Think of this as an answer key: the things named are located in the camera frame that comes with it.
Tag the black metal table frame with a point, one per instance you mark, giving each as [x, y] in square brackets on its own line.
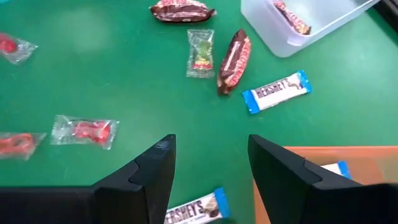
[390, 12]

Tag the green table mat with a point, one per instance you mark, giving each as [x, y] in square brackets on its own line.
[124, 93]

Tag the white blue Hershey's bar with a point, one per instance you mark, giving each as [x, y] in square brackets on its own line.
[276, 91]
[337, 168]
[199, 208]

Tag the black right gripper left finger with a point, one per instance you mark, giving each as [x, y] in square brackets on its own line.
[130, 199]

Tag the green gummy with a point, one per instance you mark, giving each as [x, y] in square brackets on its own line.
[201, 53]

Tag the clear plastic bin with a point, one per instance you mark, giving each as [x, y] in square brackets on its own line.
[326, 18]

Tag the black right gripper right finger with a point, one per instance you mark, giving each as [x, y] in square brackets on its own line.
[295, 193]

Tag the red gummy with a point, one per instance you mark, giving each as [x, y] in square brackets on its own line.
[87, 132]
[12, 46]
[18, 144]

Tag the brown chocolate bar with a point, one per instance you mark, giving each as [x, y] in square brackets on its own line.
[234, 60]
[293, 18]
[183, 12]

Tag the orange plastic bin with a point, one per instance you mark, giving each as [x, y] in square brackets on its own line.
[373, 161]

